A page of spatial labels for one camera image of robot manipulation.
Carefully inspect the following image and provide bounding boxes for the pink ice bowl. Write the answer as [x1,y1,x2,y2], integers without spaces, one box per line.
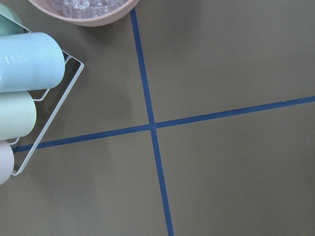
[30,0,139,27]

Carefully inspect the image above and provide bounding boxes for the light green cup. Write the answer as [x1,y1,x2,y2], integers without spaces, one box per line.
[0,91,36,140]

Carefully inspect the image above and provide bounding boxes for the light blue cup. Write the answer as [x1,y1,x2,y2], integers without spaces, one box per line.
[0,32,65,92]

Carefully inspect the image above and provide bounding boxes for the pink cup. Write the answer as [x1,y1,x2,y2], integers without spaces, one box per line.
[0,140,14,184]

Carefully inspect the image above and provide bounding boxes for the teal green cup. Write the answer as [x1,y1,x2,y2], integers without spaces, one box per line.
[0,3,24,36]

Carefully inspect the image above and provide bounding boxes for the white wire cup rack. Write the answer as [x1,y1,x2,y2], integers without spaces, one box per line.
[5,23,84,176]

